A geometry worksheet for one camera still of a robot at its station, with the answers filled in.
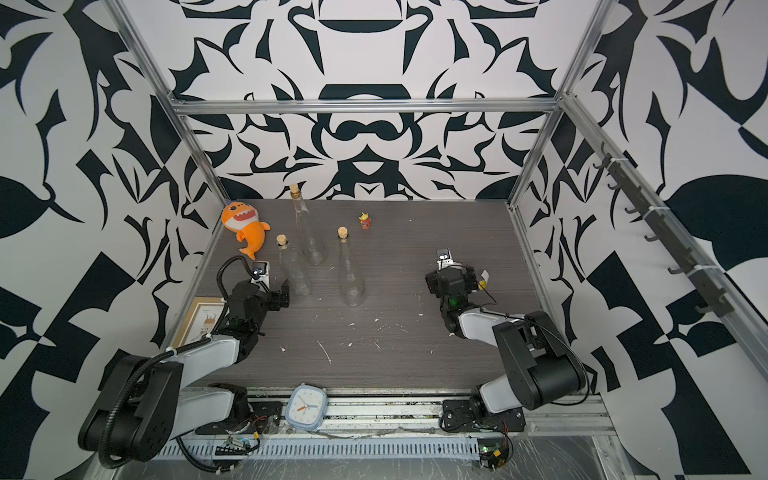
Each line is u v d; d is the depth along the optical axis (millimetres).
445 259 804
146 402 426
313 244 966
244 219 1047
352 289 964
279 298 813
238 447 694
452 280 711
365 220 1081
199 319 899
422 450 713
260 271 770
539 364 446
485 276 953
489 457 709
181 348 511
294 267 865
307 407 730
